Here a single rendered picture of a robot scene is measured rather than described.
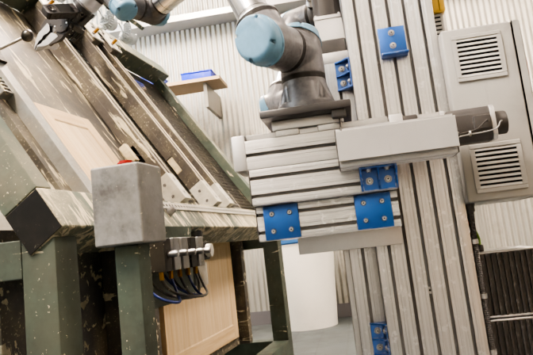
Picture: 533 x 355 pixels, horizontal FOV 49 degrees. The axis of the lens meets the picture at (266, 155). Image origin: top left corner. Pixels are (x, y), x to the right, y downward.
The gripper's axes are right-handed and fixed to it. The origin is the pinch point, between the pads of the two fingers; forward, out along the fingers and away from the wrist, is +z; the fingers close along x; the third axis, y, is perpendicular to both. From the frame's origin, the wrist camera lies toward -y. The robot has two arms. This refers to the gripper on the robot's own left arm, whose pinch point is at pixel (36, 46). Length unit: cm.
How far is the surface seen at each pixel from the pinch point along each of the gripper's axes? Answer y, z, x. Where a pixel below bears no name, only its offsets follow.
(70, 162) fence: -12.9, 8.1, -44.5
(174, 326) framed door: 70, 49, -87
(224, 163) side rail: 173, 10, -18
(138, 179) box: -39, -13, -73
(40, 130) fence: -14.4, 9.3, -31.5
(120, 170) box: -39, -11, -68
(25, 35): -8.4, -2.2, -0.8
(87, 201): -22, 7, -61
